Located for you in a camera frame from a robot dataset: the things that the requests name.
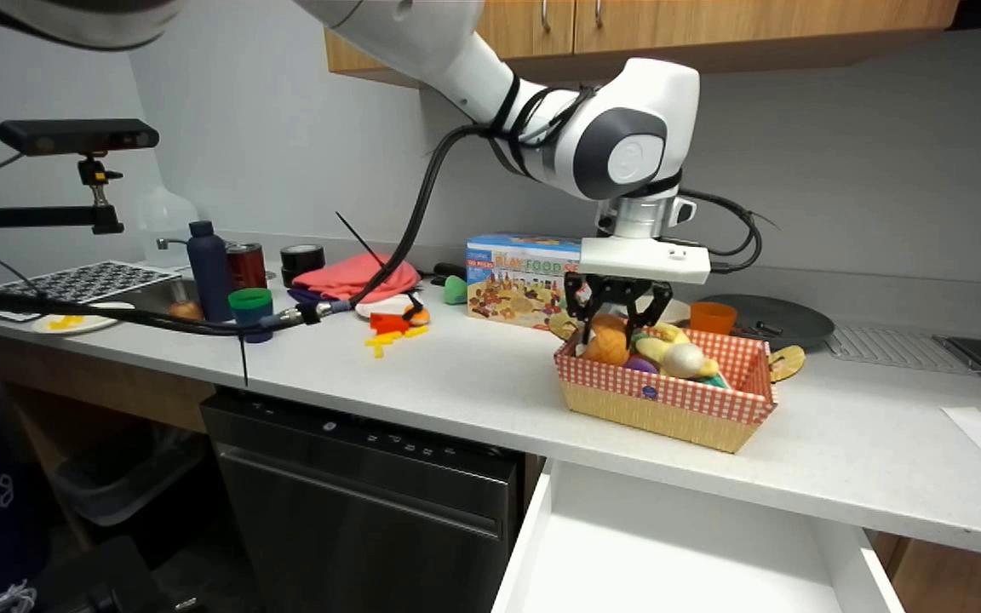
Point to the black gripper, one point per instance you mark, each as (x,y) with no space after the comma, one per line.
(627,290)

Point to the orange plush with green leaves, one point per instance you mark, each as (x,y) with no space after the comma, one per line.
(611,345)

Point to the yellow white plush toy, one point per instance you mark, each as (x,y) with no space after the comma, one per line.
(682,359)

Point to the wooden front white drawer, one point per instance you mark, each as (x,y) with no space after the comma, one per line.
(674,555)

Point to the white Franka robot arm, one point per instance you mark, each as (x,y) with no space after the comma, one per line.
(434,34)

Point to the open wooden sink cabinet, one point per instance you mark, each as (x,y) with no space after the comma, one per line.
(95,387)

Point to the white bowl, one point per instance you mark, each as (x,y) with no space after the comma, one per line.
(681,309)

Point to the purple toy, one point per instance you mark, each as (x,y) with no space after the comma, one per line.
(642,366)

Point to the small toy food piece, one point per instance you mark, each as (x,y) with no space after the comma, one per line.
(562,329)

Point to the blue toy food box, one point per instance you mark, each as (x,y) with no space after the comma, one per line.
(511,290)

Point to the red checkered woven basket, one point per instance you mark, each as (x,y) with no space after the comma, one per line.
(674,414)

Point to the teal toy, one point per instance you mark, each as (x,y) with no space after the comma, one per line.
(718,382)

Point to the black round pan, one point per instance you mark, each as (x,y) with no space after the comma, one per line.
(792,325)

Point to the small black object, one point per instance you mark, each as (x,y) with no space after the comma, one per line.
(449,273)

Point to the yellow round toy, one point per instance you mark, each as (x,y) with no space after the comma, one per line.
(792,361)

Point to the yellow toy fry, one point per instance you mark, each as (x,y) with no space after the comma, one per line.
(384,345)
(415,331)

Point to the black toy piece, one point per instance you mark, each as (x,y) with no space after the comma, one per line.
(415,301)

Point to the red toy fries holder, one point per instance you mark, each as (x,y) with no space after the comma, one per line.
(391,322)

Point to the small white plate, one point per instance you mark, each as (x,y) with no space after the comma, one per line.
(376,301)

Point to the pink cloth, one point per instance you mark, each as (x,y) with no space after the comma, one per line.
(359,275)

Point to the dark blue cloth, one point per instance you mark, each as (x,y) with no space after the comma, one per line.
(309,296)

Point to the wooden upper cabinet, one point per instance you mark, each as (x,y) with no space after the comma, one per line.
(799,21)

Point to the black steel dishwasher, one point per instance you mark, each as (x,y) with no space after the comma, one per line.
(367,531)

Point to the green and blue cup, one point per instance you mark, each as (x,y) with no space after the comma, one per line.
(250,301)

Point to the dark red can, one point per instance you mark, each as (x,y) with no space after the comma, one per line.
(250,267)

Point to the blue bottle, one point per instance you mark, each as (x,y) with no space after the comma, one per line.
(209,273)

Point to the brown toy ball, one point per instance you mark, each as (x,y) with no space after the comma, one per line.
(184,308)

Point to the wooden base cabinet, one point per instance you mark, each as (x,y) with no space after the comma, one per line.
(969,583)

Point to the silver faucet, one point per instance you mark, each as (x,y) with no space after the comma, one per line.
(172,240)

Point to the steel sink basin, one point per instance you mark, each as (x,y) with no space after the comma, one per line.
(154,292)

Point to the grey grid drying mat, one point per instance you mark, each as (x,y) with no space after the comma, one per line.
(104,275)

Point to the white oval plate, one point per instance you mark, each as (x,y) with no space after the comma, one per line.
(100,325)

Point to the black plastic bin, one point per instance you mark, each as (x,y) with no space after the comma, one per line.
(126,482)

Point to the yellow toy food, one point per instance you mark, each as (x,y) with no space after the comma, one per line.
(65,322)

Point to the black stereo camera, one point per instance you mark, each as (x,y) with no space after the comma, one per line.
(71,137)

